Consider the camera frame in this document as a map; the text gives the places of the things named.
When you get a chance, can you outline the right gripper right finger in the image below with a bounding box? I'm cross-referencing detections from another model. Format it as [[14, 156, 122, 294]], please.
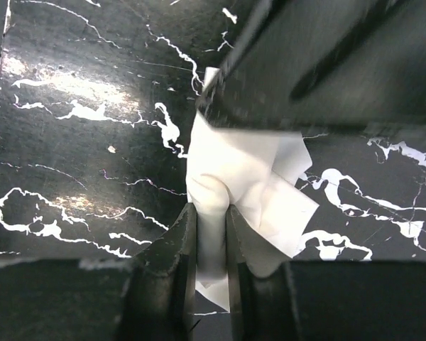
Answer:
[[226, 206, 426, 340]]

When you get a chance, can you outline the white underwear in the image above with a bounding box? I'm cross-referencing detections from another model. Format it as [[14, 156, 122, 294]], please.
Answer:
[[185, 67, 319, 313]]

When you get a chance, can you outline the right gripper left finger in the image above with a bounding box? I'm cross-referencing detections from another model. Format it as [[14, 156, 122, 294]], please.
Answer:
[[0, 203, 197, 340]]

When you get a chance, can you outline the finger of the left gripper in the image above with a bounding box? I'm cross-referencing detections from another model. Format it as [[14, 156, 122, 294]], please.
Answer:
[[197, 1, 426, 134]]

